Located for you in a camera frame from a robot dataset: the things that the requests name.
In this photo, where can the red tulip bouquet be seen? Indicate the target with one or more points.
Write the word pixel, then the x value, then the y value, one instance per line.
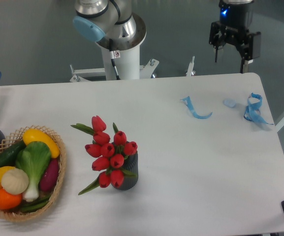
pixel 101 149

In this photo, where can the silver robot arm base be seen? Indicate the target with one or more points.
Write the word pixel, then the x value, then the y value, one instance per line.
pixel 109 23

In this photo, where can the green bok choy toy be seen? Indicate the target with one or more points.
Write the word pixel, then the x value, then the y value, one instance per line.
pixel 33 160

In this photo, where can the small pale blue cap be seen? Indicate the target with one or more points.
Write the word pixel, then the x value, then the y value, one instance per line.
pixel 229 103

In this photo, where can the crumpled blue tape strip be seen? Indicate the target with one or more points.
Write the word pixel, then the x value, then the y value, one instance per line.
pixel 252 110

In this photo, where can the dark grey ribbed vase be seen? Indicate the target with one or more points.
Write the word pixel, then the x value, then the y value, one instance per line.
pixel 124 166

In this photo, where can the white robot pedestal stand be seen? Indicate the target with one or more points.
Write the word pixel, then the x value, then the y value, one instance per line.
pixel 118 65

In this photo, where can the white garlic toy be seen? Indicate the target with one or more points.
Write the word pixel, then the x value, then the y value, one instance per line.
pixel 15 181

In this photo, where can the green bean pod toy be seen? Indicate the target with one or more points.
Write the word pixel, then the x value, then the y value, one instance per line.
pixel 35 205

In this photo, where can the orange fruit toy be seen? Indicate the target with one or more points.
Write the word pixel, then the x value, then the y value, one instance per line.
pixel 9 201

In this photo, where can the woven wicker basket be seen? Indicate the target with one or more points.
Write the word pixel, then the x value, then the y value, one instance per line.
pixel 14 215

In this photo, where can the dark green cucumber toy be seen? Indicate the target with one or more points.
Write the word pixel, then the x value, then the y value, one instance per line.
pixel 9 155

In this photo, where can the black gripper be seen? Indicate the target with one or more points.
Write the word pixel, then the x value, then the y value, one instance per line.
pixel 233 28

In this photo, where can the purple sweet potato toy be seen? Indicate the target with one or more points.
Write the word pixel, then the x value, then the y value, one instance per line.
pixel 49 179

